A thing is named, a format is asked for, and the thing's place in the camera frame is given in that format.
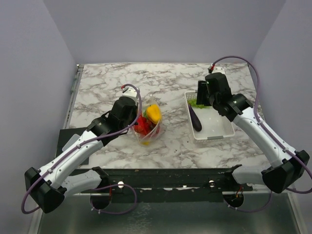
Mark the yellow bell pepper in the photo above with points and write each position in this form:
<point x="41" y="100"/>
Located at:
<point x="153" y="113"/>

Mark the clear zip top bag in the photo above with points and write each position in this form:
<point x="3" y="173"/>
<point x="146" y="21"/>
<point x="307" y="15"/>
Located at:
<point x="157" y="129"/>

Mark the purple eggplant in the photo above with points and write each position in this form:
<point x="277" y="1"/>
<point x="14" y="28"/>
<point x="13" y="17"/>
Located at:
<point x="194" y="119"/>

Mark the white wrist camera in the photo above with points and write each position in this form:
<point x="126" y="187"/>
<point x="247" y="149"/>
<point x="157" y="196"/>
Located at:
<point x="216" y="69"/>
<point x="130" y="92"/>

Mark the black mounting rail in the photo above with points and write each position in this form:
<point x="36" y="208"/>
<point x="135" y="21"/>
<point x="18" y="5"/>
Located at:
<point x="175" y="185"/>

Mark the aluminium extrusion rail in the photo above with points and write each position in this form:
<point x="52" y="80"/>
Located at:
<point x="263" y="188"/>

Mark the metal table edge strip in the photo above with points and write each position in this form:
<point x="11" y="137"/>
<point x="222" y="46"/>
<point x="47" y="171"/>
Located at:
<point x="74" y="91"/>

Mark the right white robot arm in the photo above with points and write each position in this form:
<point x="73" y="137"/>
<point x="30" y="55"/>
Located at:
<point x="286" y="163"/>

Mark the white plastic basket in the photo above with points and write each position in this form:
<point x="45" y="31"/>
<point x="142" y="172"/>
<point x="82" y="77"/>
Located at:
<point x="214" y="126"/>

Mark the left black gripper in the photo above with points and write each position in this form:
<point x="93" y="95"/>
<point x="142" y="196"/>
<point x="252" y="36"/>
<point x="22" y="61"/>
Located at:
<point x="135" y="112"/>

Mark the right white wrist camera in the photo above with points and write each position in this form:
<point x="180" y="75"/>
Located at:
<point x="216" y="69"/>

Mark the red watermelon slice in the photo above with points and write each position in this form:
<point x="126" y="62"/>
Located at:
<point x="142" y="126"/>

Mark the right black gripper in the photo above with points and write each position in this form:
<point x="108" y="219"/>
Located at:
<point x="201" y="89"/>

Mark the green grape bunch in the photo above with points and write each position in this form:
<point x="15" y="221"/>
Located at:
<point x="193" y="104"/>

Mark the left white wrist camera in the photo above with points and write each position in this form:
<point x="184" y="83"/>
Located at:
<point x="130" y="92"/>

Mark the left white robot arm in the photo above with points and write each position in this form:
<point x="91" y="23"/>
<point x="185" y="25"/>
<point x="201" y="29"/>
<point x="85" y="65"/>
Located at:
<point x="49" y="185"/>

